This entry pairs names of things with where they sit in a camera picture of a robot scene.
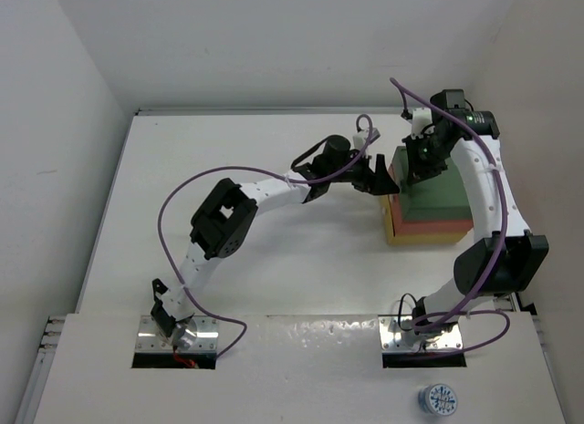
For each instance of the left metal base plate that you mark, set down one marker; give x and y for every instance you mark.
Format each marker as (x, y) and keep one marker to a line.
(195, 335)

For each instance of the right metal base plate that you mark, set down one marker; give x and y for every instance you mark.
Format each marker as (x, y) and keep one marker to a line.
(399, 339)

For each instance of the blue patterned tape roll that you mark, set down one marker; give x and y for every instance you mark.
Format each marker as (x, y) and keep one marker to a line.
(438, 400)

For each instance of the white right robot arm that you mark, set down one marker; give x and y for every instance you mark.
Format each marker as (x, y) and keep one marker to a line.
(505, 255)

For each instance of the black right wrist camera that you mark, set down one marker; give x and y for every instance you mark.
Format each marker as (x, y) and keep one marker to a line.
(448, 100)

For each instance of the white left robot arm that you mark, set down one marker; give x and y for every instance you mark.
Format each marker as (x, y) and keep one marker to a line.
(221, 223)

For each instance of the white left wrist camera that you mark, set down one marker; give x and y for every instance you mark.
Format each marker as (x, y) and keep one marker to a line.
(362, 137)

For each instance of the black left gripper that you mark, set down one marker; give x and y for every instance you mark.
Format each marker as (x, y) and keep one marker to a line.
(376, 182)

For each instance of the metal base plate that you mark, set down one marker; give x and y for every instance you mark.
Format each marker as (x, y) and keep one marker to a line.
(195, 335)
(399, 339)

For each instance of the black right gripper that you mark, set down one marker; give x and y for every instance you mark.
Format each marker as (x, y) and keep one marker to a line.
(418, 171)

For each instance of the stacked drawer cabinet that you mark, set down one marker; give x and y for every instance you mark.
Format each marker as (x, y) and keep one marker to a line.
(433, 212)

